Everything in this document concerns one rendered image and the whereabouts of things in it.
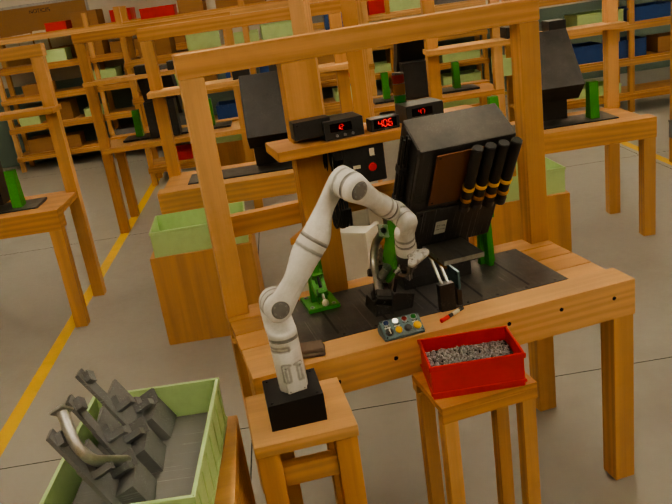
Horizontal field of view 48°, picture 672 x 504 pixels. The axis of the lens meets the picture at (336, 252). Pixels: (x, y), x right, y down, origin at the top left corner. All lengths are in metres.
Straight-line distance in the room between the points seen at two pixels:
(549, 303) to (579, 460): 0.94
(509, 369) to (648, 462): 1.24
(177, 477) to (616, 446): 1.87
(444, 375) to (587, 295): 0.76
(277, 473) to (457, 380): 0.64
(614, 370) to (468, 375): 0.88
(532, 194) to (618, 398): 0.94
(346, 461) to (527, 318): 0.91
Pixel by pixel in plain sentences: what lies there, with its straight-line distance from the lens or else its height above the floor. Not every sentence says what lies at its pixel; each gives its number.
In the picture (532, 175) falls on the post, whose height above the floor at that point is 1.20.
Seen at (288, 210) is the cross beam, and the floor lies 1.25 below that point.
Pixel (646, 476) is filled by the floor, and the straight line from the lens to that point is 3.55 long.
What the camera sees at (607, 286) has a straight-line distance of 3.04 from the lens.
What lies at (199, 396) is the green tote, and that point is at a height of 0.91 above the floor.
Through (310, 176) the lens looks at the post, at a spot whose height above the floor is 1.40.
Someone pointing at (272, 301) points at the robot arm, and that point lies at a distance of 2.24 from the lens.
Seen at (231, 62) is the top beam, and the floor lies 1.88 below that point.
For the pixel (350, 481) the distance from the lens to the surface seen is 2.46.
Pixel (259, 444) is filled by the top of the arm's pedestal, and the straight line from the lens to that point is 2.34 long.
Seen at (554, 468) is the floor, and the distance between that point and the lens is 3.56.
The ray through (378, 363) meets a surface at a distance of 2.70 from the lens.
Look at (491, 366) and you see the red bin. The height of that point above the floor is 0.89.
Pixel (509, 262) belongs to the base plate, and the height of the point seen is 0.90.
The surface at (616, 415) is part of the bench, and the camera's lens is 3.33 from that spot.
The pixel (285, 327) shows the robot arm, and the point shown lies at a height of 1.15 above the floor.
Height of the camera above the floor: 2.11
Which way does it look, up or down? 19 degrees down
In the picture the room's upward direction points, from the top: 8 degrees counter-clockwise
